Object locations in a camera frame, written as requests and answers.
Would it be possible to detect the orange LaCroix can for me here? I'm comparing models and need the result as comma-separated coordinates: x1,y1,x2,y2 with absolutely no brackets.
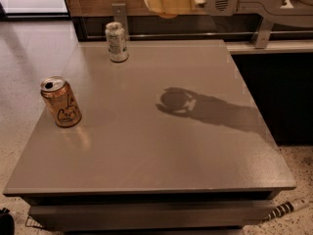
40,76,82,128

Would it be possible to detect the white green 7up can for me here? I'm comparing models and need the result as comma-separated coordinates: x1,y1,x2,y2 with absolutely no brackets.
105,22,128,63

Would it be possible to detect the right metal wall bracket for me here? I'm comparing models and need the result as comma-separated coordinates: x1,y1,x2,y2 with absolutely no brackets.
251,18,274,49

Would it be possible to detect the wire rack under table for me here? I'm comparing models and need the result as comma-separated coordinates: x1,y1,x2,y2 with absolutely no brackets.
24,215,44,229

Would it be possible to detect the black object at corner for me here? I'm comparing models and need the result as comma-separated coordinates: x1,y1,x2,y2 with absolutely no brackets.
0,208,15,235

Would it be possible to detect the left metal wall bracket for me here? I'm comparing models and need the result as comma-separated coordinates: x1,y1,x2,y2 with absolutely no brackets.
112,3,129,39

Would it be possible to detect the metal wall bracket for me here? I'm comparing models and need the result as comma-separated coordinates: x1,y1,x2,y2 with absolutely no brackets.
112,3,129,39
251,18,274,49

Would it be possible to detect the black white striped cable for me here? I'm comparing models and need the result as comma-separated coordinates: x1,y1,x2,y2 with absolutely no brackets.
260,197,311,223

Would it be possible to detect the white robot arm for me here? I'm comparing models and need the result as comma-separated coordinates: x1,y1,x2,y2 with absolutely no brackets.
144,0,313,27

